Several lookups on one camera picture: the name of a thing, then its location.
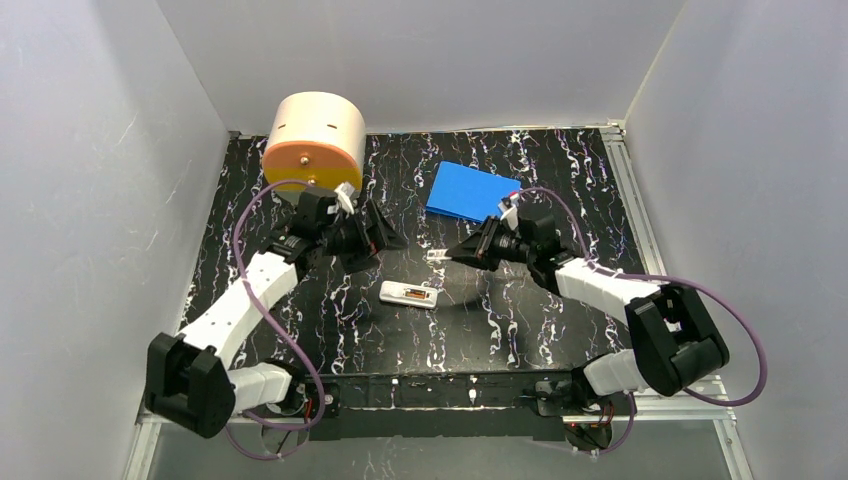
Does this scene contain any small white buttoned remote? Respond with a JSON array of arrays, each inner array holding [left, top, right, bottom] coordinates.
[[378, 281, 439, 310]]

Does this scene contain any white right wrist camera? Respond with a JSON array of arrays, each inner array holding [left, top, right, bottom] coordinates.
[[498, 191, 521, 232]]

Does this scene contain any aluminium frame rail right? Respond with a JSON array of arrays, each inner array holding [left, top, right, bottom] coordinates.
[[599, 123, 666, 274]]

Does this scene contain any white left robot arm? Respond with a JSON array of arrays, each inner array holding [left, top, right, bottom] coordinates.
[[143, 183, 408, 438]]

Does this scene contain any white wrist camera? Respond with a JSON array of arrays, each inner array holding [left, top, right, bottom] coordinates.
[[334, 182, 356, 215], [498, 191, 521, 232]]

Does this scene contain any cream cylindrical drum container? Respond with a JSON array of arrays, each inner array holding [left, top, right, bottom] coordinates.
[[261, 91, 366, 191]]

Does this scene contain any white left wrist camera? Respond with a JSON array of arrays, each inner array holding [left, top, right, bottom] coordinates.
[[334, 182, 356, 215]]

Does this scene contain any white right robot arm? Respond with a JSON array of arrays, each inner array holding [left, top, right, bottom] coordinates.
[[445, 216, 730, 402]]

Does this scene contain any blue flat foam pad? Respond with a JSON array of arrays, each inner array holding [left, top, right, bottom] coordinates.
[[426, 162, 521, 223]]

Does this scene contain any black base bar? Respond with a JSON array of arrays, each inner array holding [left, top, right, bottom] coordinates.
[[310, 370, 582, 441]]

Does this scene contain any orange battery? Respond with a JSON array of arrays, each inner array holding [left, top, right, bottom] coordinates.
[[404, 289, 429, 300]]

